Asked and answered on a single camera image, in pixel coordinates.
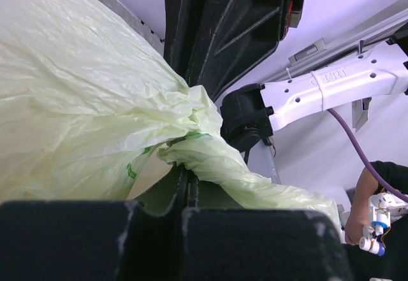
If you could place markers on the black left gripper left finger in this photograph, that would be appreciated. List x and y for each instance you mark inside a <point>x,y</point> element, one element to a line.
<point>136,239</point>

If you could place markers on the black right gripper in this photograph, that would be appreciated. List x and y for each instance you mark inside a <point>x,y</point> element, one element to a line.
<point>214,43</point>

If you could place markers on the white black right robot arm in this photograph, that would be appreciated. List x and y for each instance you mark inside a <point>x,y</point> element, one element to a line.
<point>355,71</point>

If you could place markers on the operator bare hand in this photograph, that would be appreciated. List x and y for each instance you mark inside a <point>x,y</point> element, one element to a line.
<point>354,227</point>

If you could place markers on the aluminium mounting rail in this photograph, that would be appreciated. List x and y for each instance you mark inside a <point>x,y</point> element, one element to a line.
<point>136,24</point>

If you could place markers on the pale green avocado plastic bag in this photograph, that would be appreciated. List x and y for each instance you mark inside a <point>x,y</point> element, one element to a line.
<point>85,101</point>

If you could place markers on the white blue teleoperation handle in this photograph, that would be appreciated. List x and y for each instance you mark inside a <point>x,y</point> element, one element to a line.
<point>383,209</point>

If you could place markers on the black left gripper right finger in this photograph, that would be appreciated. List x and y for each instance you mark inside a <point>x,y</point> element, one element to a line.
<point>225,243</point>

